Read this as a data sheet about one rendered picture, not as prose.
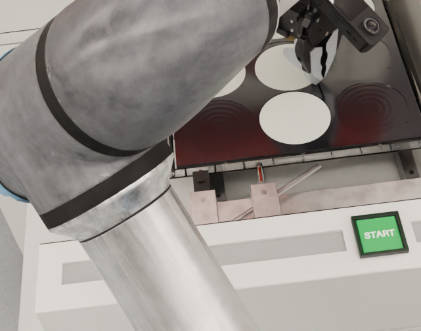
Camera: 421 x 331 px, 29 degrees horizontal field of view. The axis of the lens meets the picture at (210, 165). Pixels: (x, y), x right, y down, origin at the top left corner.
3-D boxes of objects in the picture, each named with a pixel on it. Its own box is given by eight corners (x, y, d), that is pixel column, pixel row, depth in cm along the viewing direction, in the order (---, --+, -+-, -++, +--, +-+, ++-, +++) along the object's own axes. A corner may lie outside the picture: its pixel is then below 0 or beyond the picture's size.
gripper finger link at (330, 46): (305, 57, 124) (305, 9, 116) (336, 74, 121) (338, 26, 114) (291, 68, 122) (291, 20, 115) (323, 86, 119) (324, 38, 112)
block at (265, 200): (251, 198, 110) (249, 184, 108) (276, 194, 110) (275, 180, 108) (258, 247, 105) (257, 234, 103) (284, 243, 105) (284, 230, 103)
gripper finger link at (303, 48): (314, 56, 117) (315, 8, 110) (324, 61, 116) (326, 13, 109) (293, 74, 115) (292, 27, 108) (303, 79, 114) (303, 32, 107)
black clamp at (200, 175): (194, 181, 112) (192, 169, 110) (209, 179, 112) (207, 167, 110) (195, 201, 110) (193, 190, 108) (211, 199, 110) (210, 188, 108)
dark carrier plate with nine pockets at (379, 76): (164, 7, 135) (163, 4, 134) (374, -19, 134) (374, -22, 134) (177, 169, 113) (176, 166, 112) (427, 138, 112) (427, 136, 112)
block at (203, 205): (191, 204, 110) (189, 191, 108) (217, 201, 110) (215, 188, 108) (196, 254, 105) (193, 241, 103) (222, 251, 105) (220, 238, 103)
